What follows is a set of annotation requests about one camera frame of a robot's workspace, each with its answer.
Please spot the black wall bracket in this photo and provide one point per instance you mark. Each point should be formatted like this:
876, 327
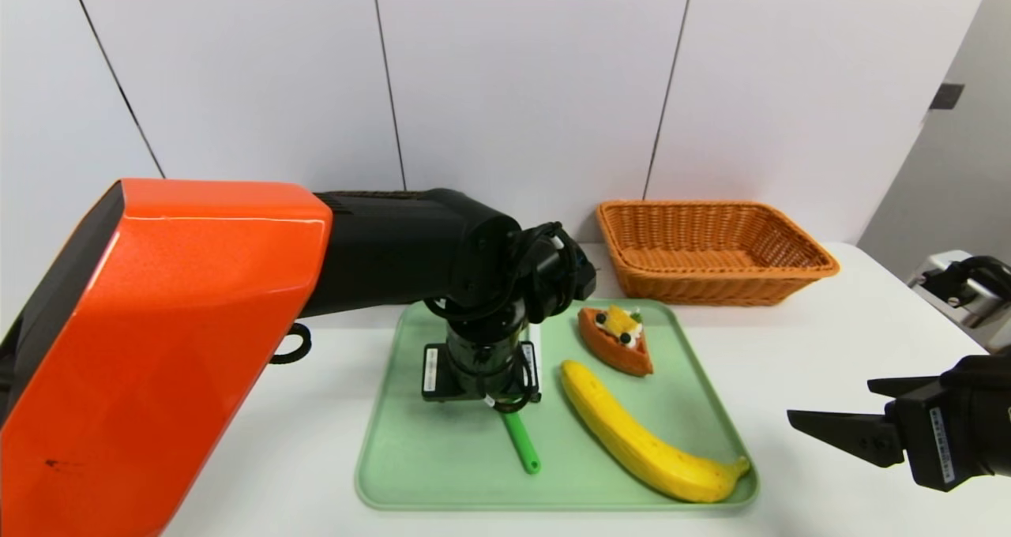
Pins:
946, 96

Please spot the yellow banana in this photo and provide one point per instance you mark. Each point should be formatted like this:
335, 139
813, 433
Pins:
632, 438

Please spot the white marker pen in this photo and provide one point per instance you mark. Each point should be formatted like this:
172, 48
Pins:
535, 333

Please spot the orange wicker basket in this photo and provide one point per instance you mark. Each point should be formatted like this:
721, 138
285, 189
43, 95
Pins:
711, 280

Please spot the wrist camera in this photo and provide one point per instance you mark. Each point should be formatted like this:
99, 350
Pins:
940, 272
580, 272

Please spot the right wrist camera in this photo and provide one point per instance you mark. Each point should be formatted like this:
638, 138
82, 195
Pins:
940, 272

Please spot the light green plastic tray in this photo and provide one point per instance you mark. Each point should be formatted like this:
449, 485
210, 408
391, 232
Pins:
442, 458

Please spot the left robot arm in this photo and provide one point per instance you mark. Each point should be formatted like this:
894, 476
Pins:
197, 300

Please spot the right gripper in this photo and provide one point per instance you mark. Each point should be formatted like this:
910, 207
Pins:
932, 434

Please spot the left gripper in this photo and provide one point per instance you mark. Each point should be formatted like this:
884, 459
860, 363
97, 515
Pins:
436, 373

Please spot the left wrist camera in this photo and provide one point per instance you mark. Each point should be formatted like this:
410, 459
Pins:
580, 272

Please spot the orange fruit tart slice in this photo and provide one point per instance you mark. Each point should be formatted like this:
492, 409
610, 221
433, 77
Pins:
612, 351

